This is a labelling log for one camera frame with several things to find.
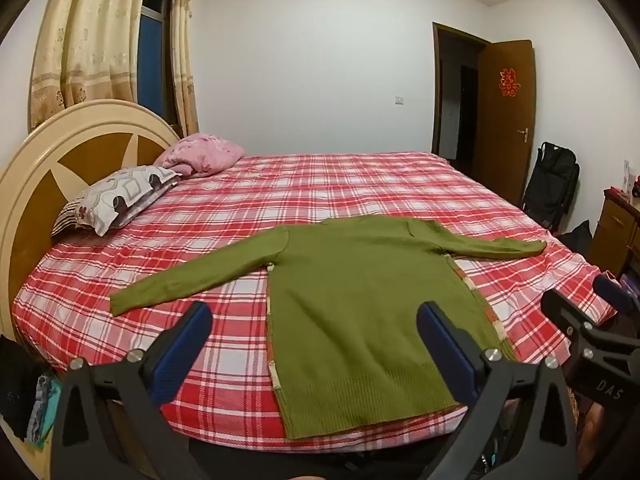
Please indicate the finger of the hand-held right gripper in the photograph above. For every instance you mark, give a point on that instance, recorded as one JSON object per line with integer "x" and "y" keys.
{"x": 617, "y": 292}
{"x": 565, "y": 310}

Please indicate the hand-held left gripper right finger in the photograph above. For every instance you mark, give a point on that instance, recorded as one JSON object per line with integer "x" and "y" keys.
{"x": 445, "y": 345}

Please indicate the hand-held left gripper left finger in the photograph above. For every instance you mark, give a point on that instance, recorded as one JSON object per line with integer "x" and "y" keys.
{"x": 186, "y": 340}

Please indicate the green striped knit sweater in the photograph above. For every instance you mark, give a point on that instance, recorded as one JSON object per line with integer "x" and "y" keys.
{"x": 360, "y": 305}

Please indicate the wooden cabinet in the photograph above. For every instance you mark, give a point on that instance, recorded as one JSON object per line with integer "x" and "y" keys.
{"x": 617, "y": 235}

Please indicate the dark bag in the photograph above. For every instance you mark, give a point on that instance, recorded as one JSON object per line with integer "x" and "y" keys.
{"x": 577, "y": 240}

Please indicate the black backpack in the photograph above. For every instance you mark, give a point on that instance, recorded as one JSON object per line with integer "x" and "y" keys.
{"x": 552, "y": 185}

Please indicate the grey striped pillow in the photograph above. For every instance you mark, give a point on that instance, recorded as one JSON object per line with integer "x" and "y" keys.
{"x": 150, "y": 200}

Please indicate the teal cloth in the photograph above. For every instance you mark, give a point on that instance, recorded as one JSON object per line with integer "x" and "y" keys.
{"x": 42, "y": 410}

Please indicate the grey circle patterned pillow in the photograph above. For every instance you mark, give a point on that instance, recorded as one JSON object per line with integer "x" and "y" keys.
{"x": 120, "y": 192}

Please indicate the black clothing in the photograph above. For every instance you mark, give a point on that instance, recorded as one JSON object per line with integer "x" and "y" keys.
{"x": 15, "y": 390}

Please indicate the red plaid bed sheet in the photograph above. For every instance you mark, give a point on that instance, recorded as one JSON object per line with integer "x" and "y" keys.
{"x": 350, "y": 185}

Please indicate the pink pillow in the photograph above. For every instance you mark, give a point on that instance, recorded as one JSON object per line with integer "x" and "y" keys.
{"x": 205, "y": 152}

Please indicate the brown wooden door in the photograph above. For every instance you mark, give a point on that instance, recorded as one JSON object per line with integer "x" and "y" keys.
{"x": 505, "y": 130}

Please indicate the cream and brown headboard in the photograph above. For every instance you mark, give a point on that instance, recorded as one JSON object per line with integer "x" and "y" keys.
{"x": 30, "y": 200}

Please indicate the red paper door decoration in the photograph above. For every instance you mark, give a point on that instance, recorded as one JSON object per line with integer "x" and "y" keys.
{"x": 509, "y": 81}

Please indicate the window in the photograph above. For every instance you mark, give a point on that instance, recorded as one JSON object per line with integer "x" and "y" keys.
{"x": 152, "y": 60}

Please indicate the narrow beige floral curtain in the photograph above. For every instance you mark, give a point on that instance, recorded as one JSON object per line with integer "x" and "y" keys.
{"x": 184, "y": 55}

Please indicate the wide beige floral curtain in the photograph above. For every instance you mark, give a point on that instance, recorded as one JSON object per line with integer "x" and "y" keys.
{"x": 87, "y": 40}

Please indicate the dark wooden door frame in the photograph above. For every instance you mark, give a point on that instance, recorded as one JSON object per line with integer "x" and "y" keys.
{"x": 436, "y": 90}

